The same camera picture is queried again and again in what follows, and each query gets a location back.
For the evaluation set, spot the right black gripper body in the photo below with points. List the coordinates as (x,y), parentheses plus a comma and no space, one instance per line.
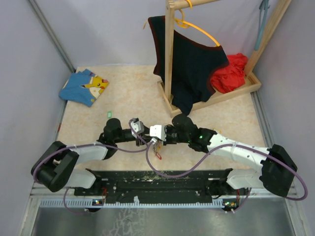
(173,136)

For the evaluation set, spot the large keyring with keys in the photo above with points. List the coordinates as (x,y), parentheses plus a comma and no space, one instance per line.
(156,146)

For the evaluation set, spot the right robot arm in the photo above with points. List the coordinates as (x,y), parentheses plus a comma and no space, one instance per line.
(269,167)

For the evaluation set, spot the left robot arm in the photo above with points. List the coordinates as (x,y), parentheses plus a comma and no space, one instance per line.
(55,168)

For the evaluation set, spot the wooden clothes rack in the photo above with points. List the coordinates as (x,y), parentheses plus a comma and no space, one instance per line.
(252,82)

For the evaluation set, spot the green tag key left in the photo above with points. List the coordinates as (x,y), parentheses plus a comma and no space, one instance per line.
(109,114)

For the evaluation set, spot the dark navy tank top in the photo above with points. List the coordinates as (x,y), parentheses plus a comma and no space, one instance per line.
(193,66)

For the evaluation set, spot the red crumpled cloth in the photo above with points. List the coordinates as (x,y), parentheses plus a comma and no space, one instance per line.
(231,77)

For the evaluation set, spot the blue pikachu shirt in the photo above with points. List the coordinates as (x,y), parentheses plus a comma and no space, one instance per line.
(83,87)

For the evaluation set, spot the yellow clothes hanger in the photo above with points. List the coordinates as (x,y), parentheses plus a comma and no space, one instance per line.
(164,26)

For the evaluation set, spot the blue clothes hanger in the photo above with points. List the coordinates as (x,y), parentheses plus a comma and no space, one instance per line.
(263,11)

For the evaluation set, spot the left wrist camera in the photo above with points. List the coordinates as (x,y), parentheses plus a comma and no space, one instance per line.
(136,127)

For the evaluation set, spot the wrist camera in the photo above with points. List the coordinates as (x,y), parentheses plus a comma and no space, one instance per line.
(157,133)
(136,127)

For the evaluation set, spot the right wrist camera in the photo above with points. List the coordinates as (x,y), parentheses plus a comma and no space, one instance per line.
(157,133)

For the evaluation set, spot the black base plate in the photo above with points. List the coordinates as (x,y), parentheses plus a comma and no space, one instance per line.
(150,188)

